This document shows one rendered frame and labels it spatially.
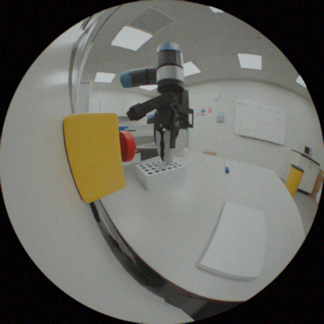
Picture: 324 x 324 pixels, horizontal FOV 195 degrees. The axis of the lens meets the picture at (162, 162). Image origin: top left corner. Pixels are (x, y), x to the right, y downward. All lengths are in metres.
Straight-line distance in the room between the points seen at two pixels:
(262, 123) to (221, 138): 1.46
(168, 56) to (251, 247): 0.39
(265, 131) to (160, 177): 3.33
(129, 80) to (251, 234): 0.49
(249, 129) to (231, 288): 3.30
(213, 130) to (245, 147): 1.21
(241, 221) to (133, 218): 0.17
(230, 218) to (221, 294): 0.12
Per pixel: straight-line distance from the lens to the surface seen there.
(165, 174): 0.23
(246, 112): 3.40
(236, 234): 0.16
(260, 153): 3.42
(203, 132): 3.57
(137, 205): 0.19
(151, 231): 0.15
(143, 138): 0.39
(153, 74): 0.38
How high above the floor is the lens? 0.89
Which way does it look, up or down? 19 degrees down
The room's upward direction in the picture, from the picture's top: straight up
